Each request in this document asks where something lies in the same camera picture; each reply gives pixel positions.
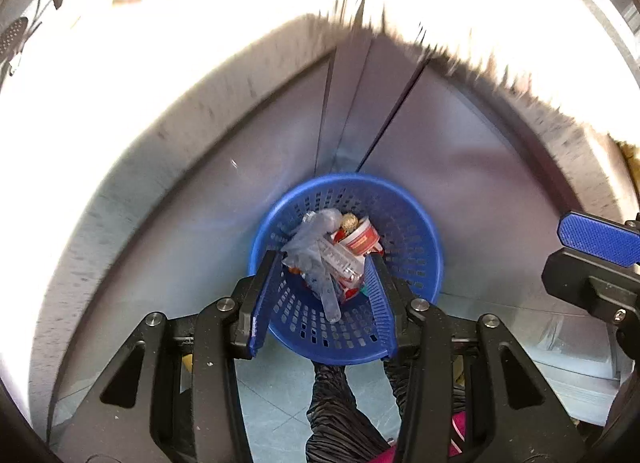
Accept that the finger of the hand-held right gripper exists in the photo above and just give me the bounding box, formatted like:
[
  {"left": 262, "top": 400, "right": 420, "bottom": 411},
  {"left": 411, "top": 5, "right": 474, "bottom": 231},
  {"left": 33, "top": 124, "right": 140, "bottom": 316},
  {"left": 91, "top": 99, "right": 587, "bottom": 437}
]
[
  {"left": 556, "top": 212, "right": 640, "bottom": 269},
  {"left": 541, "top": 248, "right": 640, "bottom": 339}
]

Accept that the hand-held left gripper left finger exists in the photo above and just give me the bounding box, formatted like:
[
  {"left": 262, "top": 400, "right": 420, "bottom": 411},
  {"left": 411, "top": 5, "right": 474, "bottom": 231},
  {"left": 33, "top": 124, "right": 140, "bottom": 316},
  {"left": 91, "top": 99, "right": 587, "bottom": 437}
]
[{"left": 55, "top": 249, "right": 285, "bottom": 463}]

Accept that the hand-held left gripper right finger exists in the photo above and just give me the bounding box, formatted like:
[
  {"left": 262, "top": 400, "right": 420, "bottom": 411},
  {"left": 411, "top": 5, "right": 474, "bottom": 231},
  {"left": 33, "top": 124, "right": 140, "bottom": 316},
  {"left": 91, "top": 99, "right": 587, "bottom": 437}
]
[{"left": 362, "top": 254, "right": 586, "bottom": 463}]

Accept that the red paper cup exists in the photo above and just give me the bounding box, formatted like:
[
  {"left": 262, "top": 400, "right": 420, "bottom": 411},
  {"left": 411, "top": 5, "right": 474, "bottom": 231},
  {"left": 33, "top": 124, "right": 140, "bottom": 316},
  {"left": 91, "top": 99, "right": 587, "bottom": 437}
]
[{"left": 332, "top": 216, "right": 386, "bottom": 259}]

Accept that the clear plastic bag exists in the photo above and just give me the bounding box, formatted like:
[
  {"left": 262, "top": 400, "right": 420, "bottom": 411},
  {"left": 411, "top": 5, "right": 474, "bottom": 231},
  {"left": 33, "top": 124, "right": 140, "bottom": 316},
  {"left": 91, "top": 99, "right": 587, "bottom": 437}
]
[{"left": 281, "top": 208, "right": 366, "bottom": 324}]

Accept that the blue plastic basket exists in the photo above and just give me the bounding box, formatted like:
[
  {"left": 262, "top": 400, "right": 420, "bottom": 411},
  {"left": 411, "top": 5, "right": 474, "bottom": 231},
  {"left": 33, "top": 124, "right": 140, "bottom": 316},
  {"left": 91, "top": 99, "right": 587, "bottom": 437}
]
[{"left": 248, "top": 173, "right": 445, "bottom": 366}]

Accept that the grey counter cabinet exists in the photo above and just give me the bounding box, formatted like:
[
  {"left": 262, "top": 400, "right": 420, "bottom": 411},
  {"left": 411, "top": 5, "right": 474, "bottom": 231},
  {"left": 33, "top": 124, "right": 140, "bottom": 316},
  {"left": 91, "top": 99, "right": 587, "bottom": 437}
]
[{"left": 30, "top": 33, "right": 626, "bottom": 424}]

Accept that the person's leg in dark pants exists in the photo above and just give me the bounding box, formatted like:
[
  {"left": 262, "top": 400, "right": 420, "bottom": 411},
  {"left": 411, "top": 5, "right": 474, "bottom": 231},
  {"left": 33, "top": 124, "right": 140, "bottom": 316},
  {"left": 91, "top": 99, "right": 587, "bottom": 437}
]
[{"left": 304, "top": 358, "right": 413, "bottom": 463}]

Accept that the beige plaid fringed cloth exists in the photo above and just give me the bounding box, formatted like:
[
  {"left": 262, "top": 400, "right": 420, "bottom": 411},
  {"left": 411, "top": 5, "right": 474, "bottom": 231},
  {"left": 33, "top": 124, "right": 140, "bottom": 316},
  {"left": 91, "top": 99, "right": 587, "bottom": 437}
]
[{"left": 260, "top": 0, "right": 640, "bottom": 144}]

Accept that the black skimmer ladle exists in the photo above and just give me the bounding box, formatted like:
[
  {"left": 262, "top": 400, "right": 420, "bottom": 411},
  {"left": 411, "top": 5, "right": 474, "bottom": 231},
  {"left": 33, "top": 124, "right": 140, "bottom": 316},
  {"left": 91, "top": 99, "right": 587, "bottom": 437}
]
[{"left": 0, "top": 16, "right": 31, "bottom": 76}]

